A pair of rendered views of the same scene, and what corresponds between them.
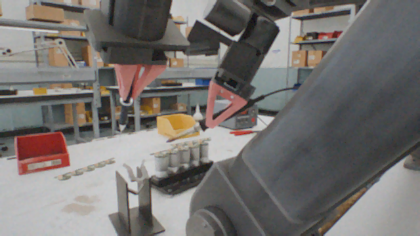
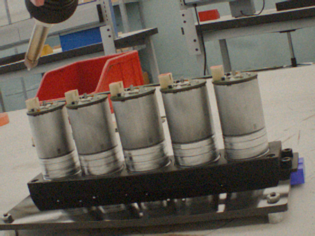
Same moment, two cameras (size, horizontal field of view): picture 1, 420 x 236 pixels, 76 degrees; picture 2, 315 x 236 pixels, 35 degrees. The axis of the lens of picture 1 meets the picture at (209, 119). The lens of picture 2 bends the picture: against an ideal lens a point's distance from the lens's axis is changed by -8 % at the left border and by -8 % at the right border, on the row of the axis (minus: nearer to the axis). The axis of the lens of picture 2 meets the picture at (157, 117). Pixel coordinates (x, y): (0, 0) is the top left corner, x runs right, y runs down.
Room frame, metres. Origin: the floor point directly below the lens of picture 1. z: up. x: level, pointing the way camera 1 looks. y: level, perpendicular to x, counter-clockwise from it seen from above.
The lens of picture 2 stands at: (0.41, -0.21, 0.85)
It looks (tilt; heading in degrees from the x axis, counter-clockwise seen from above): 11 degrees down; 65
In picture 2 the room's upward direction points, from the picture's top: 12 degrees counter-clockwise
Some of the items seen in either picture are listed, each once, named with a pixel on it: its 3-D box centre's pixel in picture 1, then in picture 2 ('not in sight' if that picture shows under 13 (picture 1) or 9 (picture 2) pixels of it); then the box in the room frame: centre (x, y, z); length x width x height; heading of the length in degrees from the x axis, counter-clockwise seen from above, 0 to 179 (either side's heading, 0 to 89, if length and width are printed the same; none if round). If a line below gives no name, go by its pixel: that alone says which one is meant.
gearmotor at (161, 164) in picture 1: (161, 167); (54, 146); (0.48, 0.09, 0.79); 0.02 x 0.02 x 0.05
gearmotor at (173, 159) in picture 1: (172, 163); (95, 142); (0.50, 0.07, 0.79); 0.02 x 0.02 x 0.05
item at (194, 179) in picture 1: (189, 177); (144, 202); (0.51, 0.04, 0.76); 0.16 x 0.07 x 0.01; 137
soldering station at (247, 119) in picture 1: (233, 113); not in sight; (1.04, -0.10, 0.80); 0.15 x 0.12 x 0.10; 33
